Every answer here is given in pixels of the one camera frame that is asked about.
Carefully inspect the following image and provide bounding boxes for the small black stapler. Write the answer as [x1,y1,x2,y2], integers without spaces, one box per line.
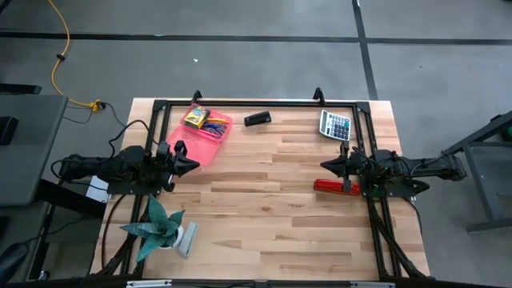
[243,110,273,128]

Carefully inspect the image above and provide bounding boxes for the white plant pot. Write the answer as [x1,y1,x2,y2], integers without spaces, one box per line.
[159,225,186,251]

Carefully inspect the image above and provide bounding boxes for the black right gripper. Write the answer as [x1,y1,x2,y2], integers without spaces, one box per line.
[319,140,367,194]

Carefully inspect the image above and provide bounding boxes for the white label plate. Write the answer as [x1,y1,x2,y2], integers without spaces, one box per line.
[86,174,111,203]

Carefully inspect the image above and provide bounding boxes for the red stapler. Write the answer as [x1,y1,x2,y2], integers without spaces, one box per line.
[313,178,362,197]

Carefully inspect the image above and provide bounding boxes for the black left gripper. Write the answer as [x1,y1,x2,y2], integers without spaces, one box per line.
[154,139,200,193]

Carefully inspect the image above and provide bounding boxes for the black support beam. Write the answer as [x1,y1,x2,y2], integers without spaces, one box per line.
[35,178,109,219]

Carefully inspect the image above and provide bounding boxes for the green artificial plant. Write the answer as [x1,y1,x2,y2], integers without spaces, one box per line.
[119,194,186,264]

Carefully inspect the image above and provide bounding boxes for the yellow extension cable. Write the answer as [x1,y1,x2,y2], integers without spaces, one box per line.
[47,0,106,114]

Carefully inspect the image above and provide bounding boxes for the grey whiteboard eraser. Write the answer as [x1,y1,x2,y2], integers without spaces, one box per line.
[178,222,200,259]

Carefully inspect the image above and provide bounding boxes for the black aluminium table frame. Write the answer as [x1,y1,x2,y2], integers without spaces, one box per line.
[90,98,432,281]

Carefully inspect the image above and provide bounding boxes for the black box on side table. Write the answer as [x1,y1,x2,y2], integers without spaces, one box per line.
[0,115,20,146]

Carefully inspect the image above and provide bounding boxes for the pink translucent pencil case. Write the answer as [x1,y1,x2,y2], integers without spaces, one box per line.
[166,102,234,167]

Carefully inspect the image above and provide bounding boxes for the silver metal bracket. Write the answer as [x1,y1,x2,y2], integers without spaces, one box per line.
[350,281,395,288]
[126,279,173,288]

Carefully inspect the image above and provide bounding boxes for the white desk calculator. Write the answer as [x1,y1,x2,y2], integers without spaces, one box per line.
[318,109,353,142]

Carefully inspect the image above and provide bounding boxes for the yellow green crayon box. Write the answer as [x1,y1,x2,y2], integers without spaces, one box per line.
[182,106,211,130]

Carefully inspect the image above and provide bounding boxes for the grey side table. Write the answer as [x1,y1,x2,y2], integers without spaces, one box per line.
[0,94,69,207]

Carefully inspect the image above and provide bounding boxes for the black flat bar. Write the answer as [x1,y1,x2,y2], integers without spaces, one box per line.
[0,82,42,96]

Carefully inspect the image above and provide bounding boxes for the thin black floor cable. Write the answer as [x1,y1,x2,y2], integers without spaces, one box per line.
[62,102,127,129]

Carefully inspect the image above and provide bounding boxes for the grey metal table frame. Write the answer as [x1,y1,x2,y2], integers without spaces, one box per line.
[439,110,512,233]

